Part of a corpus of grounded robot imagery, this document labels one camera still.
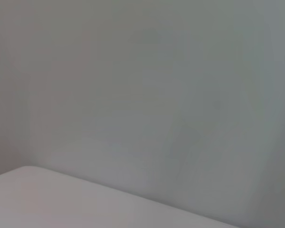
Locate white table with rounded corner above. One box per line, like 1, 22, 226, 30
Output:
0, 165, 241, 228

